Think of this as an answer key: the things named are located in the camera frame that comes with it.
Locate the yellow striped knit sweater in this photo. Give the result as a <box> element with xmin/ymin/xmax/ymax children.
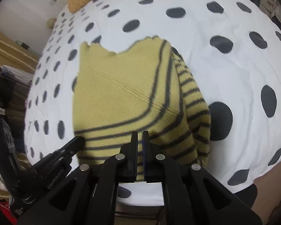
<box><xmin>71</xmin><ymin>34</ymin><xmax>212</xmax><ymax>182</ymax></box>

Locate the white polka dot duvet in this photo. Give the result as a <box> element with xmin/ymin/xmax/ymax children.
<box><xmin>24</xmin><ymin>0</ymin><xmax>281</xmax><ymax>193</ymax></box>

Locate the beige round plush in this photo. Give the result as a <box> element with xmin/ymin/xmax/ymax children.
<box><xmin>46</xmin><ymin>18</ymin><xmax>57</xmax><ymax>29</ymax></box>

